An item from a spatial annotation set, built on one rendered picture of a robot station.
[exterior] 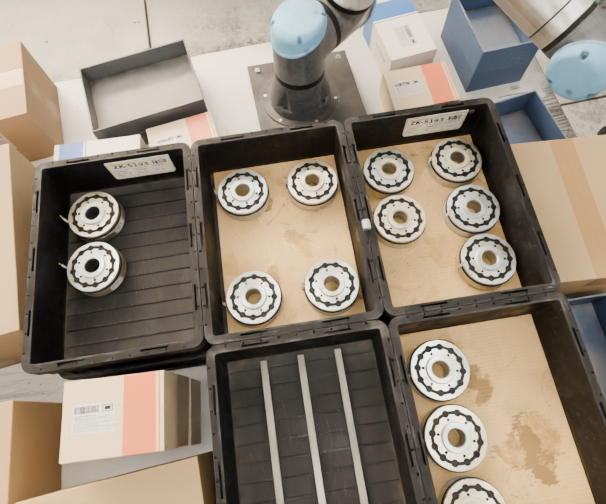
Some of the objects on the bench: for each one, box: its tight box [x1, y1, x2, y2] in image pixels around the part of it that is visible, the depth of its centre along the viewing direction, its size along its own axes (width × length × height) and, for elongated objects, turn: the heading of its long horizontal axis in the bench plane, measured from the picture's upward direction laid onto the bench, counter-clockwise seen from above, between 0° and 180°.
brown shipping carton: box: [510, 134, 606, 299], centre depth 94 cm, size 30×22×16 cm
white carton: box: [361, 0, 437, 76], centre depth 117 cm, size 20×12×9 cm, turn 17°
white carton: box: [53, 135, 147, 161], centre depth 106 cm, size 20×12×9 cm, turn 98°
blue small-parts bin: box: [440, 17, 531, 93], centre depth 116 cm, size 20×15×7 cm
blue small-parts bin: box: [494, 90, 567, 145], centre depth 107 cm, size 20×15×7 cm
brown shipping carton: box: [0, 41, 64, 162], centre depth 109 cm, size 30×22×16 cm
